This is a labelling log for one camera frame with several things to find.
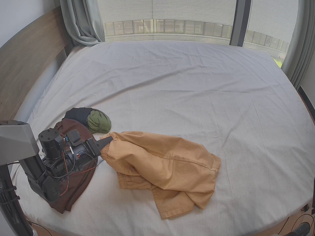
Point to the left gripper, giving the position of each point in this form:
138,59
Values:
86,152

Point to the tan shorts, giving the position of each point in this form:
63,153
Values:
167,163

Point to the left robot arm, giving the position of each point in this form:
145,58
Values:
14,141

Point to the bed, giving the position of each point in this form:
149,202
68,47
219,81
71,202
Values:
172,87

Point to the green garment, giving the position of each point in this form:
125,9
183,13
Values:
98,122

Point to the black garment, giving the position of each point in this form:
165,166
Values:
76,115

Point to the brown garment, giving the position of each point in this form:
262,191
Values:
76,188

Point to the grey-green curtain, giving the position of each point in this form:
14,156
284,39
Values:
304,38
78,13

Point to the window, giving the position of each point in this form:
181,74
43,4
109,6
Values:
172,8

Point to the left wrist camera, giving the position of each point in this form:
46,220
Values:
73,136

